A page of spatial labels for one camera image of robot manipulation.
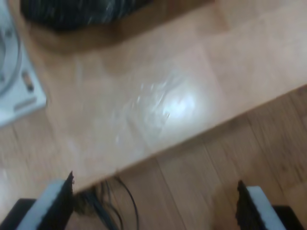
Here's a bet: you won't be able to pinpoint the black bubble mat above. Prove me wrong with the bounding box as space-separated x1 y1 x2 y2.
20 0 216 33

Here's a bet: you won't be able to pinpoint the black floor cable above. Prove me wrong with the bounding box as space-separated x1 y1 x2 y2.
114 176 139 230
74 182 115 230

